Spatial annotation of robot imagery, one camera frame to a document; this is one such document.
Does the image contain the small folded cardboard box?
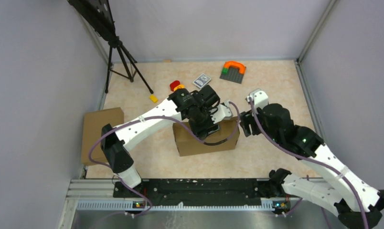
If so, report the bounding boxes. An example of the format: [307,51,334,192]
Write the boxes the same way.
[81,107,124,166]

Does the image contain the grey lego base plate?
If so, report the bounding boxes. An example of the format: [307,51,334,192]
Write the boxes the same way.
[220,67,244,84]

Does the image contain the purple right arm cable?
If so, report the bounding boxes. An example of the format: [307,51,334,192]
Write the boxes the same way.
[247,96,370,229]

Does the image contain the aluminium front rail frame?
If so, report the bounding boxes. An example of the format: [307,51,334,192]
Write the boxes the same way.
[57,177,365,229]

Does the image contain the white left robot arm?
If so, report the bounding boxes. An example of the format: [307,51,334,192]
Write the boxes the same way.
[101,85,233,197]

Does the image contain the orange arch toy block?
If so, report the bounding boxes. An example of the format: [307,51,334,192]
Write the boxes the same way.
[223,61,246,74]

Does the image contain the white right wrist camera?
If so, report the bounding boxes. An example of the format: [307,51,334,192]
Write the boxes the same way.
[245,89,269,109]

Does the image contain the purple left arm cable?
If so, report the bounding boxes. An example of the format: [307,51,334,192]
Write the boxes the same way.
[88,100,242,218]

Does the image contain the black tripod stand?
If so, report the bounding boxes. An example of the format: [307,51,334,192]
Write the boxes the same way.
[68,0,154,94]

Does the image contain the yellow rectangular block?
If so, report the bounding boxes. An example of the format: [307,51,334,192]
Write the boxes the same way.
[149,94,159,103]

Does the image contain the yellow oval toy block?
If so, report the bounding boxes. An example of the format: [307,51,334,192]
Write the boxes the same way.
[173,84,185,92]

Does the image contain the large cardboard box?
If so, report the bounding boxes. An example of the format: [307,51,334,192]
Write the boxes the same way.
[172,116,240,156]

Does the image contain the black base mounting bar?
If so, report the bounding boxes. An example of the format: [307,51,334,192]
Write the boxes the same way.
[113,178,291,208]

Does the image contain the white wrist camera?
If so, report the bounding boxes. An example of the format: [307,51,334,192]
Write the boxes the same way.
[245,89,269,109]
[210,100,233,124]

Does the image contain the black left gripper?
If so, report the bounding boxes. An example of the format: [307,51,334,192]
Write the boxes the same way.
[188,107,221,141]

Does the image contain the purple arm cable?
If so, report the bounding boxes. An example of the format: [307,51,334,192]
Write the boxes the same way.
[88,100,242,218]
[247,96,370,229]

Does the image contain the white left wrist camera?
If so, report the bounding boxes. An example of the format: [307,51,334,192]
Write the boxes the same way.
[210,100,233,124]

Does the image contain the blue playing card box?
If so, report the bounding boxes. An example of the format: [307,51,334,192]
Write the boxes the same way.
[192,73,212,89]

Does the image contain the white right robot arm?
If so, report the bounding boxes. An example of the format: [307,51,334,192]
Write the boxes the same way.
[241,101,384,229]

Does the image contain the red oval plastic block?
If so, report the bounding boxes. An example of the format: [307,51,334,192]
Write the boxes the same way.
[170,80,181,92]

